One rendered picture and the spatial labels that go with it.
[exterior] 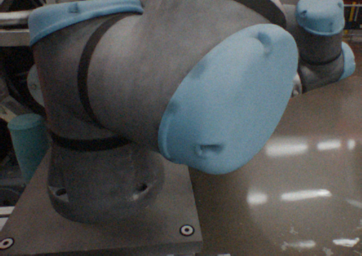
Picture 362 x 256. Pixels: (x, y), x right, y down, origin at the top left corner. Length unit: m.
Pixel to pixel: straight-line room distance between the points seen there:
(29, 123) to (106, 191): 0.52
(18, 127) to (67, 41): 0.57
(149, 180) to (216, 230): 1.13
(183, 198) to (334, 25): 0.37
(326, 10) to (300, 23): 0.05
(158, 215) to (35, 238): 0.13
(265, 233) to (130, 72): 1.35
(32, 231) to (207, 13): 0.29
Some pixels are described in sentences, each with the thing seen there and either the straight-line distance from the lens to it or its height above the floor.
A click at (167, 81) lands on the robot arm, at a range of 0.19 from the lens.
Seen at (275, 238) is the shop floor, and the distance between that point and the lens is 1.50.
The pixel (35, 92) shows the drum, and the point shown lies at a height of 0.84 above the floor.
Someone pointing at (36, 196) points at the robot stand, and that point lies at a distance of 0.43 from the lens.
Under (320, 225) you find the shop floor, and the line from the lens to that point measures 1.63.
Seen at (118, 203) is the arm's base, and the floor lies 0.84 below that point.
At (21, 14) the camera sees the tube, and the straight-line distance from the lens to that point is 0.71.
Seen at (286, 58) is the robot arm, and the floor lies 1.02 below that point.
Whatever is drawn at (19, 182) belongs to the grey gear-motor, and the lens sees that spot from 1.25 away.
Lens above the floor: 1.07
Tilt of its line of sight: 25 degrees down
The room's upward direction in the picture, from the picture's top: straight up
